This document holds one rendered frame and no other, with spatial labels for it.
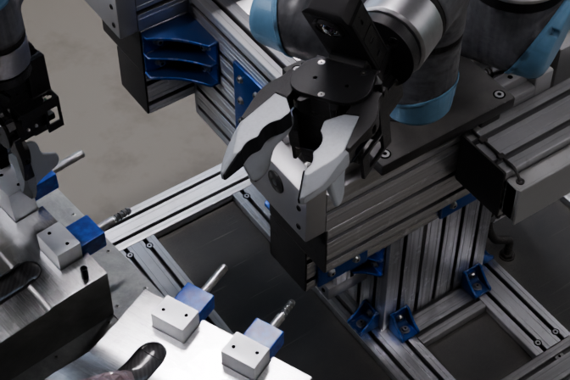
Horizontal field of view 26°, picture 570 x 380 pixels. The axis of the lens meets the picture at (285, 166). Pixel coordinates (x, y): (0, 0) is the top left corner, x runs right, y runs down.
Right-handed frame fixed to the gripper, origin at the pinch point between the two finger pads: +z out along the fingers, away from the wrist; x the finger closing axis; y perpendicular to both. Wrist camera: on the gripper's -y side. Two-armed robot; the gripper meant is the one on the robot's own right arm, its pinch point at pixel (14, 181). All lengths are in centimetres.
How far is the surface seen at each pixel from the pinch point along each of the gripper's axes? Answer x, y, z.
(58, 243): -11.6, -1.0, 1.8
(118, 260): -10.5, 7.8, 13.6
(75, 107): 96, 59, 93
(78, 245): -13.4, 0.9, 2.2
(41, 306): -16.6, -7.4, 4.8
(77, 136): 87, 54, 93
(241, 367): -39.5, 6.8, 6.9
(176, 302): -27.0, 6.3, 5.6
